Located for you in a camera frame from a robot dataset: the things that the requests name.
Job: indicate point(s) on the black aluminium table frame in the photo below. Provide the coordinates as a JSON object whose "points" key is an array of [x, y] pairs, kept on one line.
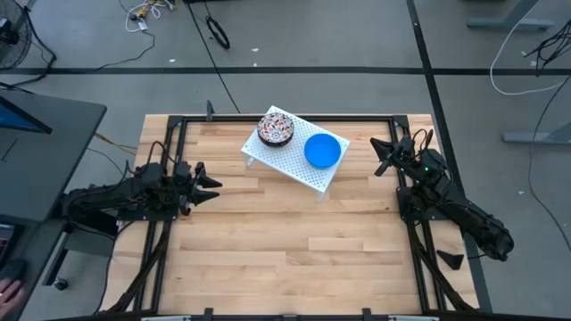
{"points": [[178, 129]]}

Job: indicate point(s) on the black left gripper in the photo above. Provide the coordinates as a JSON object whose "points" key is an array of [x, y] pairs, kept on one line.
{"points": [[185, 187]]}

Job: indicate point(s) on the black floor fan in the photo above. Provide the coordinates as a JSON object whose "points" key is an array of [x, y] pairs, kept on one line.
{"points": [[13, 38]]}

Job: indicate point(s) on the dark tablet screen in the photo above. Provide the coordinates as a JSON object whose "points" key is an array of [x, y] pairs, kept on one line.
{"points": [[5, 241]]}

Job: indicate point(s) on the computer screen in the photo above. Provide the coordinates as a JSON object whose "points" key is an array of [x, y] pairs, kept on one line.
{"points": [[18, 118]]}

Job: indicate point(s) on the grey desk leg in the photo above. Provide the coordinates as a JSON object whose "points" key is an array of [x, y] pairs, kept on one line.
{"points": [[508, 23], [535, 137]]}

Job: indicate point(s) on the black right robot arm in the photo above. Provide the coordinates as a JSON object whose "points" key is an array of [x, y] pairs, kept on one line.
{"points": [[473, 218]]}

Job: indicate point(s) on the floral pattern black bowl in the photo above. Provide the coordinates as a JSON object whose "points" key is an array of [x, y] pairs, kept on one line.
{"points": [[275, 127], [274, 145]]}

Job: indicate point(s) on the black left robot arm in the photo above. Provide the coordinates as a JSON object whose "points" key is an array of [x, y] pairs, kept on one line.
{"points": [[116, 194]]}

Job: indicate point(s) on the white perforated metal shelf rack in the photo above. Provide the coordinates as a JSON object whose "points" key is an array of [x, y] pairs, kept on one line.
{"points": [[290, 162]]}

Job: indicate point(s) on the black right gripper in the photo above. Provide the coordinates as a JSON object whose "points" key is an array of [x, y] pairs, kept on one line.
{"points": [[405, 153]]}

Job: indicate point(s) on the dark grey desk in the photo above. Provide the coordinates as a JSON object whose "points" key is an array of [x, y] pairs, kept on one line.
{"points": [[49, 156]]}

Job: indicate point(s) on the black caster wheel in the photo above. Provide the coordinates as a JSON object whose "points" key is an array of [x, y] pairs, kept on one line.
{"points": [[60, 284]]}

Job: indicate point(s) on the black wedge piece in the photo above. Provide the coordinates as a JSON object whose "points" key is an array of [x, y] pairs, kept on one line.
{"points": [[451, 259]]}

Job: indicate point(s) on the blue plastic mini bowl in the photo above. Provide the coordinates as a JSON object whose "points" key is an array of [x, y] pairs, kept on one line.
{"points": [[322, 149]]}

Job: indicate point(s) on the person's hand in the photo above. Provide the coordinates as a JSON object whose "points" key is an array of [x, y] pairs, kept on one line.
{"points": [[11, 298]]}

